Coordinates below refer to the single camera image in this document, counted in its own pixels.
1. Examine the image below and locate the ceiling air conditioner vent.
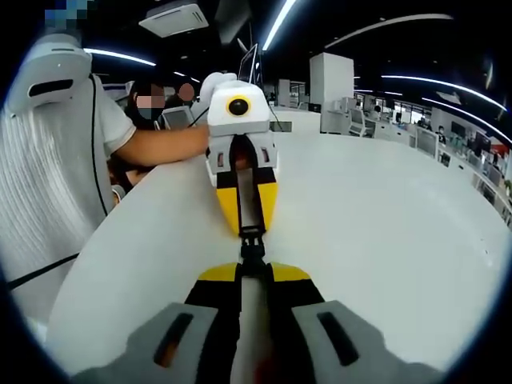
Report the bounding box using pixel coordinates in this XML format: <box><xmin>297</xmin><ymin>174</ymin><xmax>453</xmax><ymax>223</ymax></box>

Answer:
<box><xmin>138</xmin><ymin>2</ymin><xmax>210</xmax><ymax>39</ymax></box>

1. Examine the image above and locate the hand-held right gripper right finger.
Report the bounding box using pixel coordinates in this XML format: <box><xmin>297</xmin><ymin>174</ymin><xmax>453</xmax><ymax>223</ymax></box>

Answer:
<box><xmin>265</xmin><ymin>262</ymin><xmax>443</xmax><ymax>384</ymax></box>

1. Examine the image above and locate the ceiling light strip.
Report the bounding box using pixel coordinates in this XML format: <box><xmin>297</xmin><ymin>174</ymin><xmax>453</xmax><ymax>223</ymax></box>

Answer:
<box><xmin>262</xmin><ymin>0</ymin><xmax>298</xmax><ymax>52</ymax></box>

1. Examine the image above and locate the small grey screen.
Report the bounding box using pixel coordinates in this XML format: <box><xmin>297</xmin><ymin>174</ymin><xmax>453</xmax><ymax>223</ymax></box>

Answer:
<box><xmin>161</xmin><ymin>104</ymin><xmax>194</xmax><ymax>130</ymax></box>

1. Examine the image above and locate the computer monitor on stand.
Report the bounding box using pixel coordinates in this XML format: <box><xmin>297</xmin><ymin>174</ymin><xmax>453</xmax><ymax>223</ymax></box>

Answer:
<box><xmin>238</xmin><ymin>42</ymin><xmax>264</xmax><ymax>87</ymax></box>

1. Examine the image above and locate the white chest-worn device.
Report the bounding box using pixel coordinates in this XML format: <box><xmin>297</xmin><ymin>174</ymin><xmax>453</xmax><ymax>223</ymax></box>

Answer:
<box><xmin>6</xmin><ymin>34</ymin><xmax>94</xmax><ymax>118</ymax></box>

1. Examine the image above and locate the black cable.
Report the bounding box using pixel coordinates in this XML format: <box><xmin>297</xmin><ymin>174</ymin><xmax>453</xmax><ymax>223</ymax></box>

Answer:
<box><xmin>6</xmin><ymin>254</ymin><xmax>79</xmax><ymax>290</ymax></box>
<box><xmin>89</xmin><ymin>74</ymin><xmax>116</xmax><ymax>217</ymax></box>

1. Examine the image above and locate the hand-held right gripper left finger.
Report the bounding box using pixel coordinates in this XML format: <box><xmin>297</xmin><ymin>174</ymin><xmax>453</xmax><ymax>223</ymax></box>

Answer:
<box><xmin>74</xmin><ymin>262</ymin><xmax>244</xmax><ymax>384</ymax></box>

